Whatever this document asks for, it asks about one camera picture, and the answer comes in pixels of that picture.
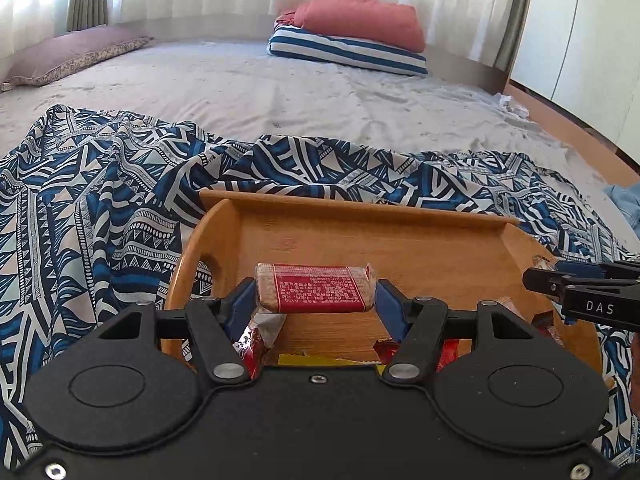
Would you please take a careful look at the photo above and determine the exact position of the blue white striped pillow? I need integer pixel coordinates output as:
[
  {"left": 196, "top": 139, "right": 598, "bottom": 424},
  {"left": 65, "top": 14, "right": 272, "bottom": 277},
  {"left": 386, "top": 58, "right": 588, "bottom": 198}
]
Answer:
[{"left": 266, "top": 26, "right": 429, "bottom": 78}]

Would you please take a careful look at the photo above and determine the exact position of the wooden tray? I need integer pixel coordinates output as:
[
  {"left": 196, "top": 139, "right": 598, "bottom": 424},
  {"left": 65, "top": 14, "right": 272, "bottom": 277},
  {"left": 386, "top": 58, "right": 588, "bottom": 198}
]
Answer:
[{"left": 164, "top": 189, "right": 603, "bottom": 376}]

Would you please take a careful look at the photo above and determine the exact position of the blue patterned blanket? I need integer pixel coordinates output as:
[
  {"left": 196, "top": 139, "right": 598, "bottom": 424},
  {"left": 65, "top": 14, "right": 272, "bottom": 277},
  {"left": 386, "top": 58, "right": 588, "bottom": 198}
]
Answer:
[{"left": 0, "top": 104, "right": 640, "bottom": 468}]

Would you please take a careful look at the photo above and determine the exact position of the small red snack packet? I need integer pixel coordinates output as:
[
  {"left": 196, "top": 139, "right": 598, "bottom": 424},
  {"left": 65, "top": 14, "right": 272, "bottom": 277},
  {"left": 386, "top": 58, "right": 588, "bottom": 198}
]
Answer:
[{"left": 532, "top": 312, "right": 567, "bottom": 347}]

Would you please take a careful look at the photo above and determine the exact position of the red biscuit packet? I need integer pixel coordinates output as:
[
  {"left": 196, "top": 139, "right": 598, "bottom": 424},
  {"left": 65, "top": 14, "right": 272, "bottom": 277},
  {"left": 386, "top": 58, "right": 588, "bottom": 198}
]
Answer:
[{"left": 254, "top": 262, "right": 377, "bottom": 315}]

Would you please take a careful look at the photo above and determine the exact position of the red and silver snack packet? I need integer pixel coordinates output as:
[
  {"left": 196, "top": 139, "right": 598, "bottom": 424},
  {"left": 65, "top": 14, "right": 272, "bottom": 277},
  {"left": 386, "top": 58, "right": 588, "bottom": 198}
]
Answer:
[{"left": 231, "top": 309, "right": 288, "bottom": 380}]

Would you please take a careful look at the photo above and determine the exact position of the long red stick packet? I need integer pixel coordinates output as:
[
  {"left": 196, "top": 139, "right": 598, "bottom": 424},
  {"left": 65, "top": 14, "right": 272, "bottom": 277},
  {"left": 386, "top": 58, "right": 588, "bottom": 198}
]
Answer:
[{"left": 374, "top": 338, "right": 473, "bottom": 372}]

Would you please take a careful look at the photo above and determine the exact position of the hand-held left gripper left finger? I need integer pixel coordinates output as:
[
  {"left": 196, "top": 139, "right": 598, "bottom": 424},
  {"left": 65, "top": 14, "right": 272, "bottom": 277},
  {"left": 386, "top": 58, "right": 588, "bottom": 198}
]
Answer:
[{"left": 96, "top": 277, "right": 257, "bottom": 387}]

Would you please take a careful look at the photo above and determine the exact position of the white wardrobe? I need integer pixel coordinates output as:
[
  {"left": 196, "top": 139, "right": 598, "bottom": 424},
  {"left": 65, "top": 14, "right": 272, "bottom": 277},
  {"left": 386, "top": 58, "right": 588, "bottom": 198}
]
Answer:
[{"left": 507, "top": 0, "right": 640, "bottom": 157}]

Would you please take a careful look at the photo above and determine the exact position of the crumpled white paper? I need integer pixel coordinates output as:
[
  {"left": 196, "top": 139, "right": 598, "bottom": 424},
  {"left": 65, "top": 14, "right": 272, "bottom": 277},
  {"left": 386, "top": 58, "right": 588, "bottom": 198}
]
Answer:
[{"left": 499, "top": 94, "right": 530, "bottom": 117}]

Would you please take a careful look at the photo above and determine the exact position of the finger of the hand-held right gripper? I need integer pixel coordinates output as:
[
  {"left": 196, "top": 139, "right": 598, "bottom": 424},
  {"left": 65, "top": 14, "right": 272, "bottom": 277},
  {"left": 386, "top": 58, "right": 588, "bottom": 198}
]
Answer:
[
  {"left": 552, "top": 259, "right": 640, "bottom": 280},
  {"left": 522, "top": 267, "right": 640, "bottom": 302}
]

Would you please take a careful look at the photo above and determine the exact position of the folded pink blanket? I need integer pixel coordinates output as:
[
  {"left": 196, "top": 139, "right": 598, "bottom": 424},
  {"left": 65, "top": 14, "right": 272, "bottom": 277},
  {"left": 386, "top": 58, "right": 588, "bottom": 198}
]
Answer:
[{"left": 276, "top": 0, "right": 427, "bottom": 54}]

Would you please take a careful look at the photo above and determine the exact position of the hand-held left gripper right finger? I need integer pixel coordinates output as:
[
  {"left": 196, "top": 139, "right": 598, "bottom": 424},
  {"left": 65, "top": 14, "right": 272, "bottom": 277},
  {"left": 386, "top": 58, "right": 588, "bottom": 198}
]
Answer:
[{"left": 374, "top": 279, "right": 547, "bottom": 387}]

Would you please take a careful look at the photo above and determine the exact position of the purple pillow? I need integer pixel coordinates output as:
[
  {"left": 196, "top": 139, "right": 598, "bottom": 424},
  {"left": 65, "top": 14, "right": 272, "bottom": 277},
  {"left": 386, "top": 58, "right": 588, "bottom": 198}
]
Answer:
[{"left": 1, "top": 26, "right": 155, "bottom": 89}]

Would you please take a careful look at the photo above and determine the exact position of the grey bed sheet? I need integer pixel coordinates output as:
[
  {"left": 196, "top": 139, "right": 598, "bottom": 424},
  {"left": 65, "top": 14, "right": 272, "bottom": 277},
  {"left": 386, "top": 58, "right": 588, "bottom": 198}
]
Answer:
[{"left": 0, "top": 39, "right": 640, "bottom": 251}]

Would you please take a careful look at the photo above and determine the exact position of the light blue cloth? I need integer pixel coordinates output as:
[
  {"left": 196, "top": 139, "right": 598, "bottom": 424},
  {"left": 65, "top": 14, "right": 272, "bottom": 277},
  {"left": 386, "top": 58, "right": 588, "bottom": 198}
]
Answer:
[{"left": 602, "top": 184, "right": 640, "bottom": 237}]

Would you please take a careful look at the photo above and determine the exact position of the yellow snack packet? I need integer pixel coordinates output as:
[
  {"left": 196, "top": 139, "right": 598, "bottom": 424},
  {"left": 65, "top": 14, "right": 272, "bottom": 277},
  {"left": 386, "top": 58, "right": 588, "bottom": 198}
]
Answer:
[{"left": 277, "top": 353, "right": 383, "bottom": 367}]

